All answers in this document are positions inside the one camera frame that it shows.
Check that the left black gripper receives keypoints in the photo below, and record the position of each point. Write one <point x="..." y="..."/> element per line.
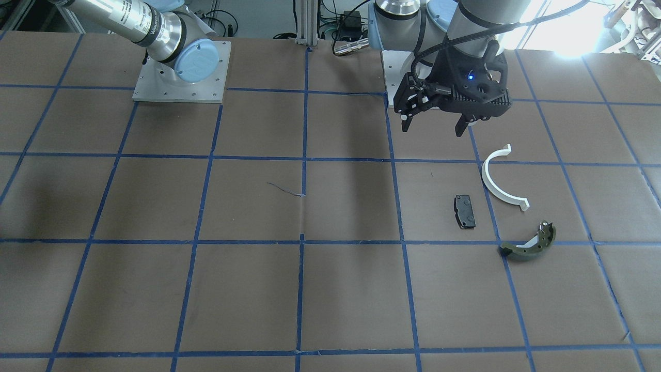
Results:
<point x="445" y="73"/>

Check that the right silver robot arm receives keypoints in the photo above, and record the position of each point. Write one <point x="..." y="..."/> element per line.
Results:
<point x="169" y="31"/>

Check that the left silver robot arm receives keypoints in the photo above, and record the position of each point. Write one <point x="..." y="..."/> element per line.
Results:
<point x="426" y="27"/>

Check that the black brake pad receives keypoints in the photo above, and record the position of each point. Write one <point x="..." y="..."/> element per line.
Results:
<point x="463" y="209"/>

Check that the black power adapter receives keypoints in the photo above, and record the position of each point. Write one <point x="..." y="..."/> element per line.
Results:
<point x="350" y="26"/>

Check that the white curved plastic part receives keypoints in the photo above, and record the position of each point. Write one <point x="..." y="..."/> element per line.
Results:
<point x="491" y="185"/>

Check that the olive green brake shoe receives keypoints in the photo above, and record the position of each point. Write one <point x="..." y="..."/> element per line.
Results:
<point x="534" y="247"/>

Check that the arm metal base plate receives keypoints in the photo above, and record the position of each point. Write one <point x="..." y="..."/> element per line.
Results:
<point x="158" y="83"/>
<point x="395" y="64"/>

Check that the aluminium frame post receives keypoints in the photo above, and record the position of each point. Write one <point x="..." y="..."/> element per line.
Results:
<point x="307" y="22"/>

